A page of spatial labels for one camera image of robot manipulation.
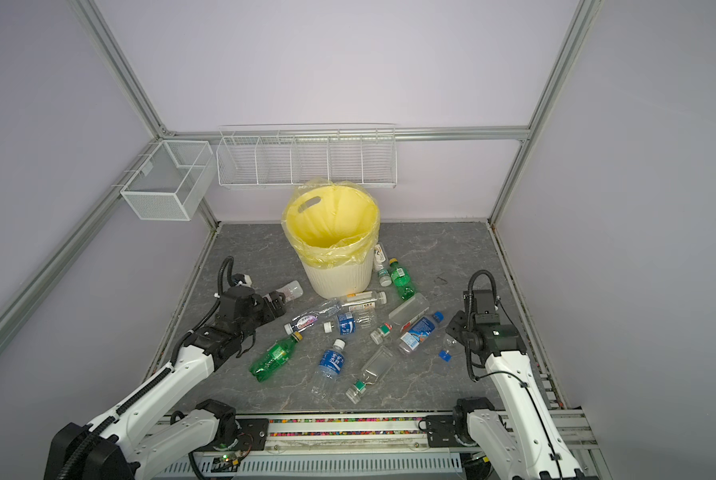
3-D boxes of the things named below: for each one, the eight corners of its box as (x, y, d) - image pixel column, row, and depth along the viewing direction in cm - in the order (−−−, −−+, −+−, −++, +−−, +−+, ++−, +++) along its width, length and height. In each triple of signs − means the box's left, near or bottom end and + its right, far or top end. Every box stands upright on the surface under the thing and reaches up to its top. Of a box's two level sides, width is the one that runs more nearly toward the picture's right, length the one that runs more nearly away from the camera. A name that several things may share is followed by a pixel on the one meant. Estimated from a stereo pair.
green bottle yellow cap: (403, 306, 99) (404, 297, 95) (384, 269, 109) (385, 259, 104) (417, 301, 101) (419, 291, 96) (398, 265, 110) (399, 255, 105)
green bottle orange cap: (252, 373, 85) (246, 368, 81) (296, 333, 93) (292, 325, 89) (263, 387, 83) (257, 381, 79) (307, 344, 90) (304, 337, 86)
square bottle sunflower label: (401, 336, 92) (403, 329, 88) (387, 321, 95) (387, 314, 92) (431, 309, 98) (434, 302, 94) (417, 296, 101) (419, 289, 97)
